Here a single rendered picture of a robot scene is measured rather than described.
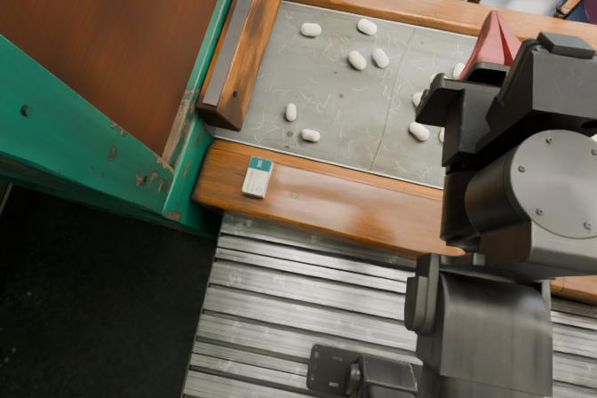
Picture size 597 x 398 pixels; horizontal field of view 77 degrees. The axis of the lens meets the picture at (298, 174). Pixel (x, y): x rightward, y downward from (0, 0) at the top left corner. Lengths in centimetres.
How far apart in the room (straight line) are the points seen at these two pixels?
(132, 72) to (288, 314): 46
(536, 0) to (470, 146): 73
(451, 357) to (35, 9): 37
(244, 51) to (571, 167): 49
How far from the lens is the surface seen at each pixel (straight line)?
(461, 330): 27
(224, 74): 59
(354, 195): 61
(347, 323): 69
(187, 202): 64
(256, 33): 65
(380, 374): 56
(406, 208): 62
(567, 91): 24
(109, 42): 42
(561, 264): 22
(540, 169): 23
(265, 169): 60
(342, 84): 70
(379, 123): 68
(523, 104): 24
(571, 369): 82
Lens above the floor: 136
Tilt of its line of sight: 75 degrees down
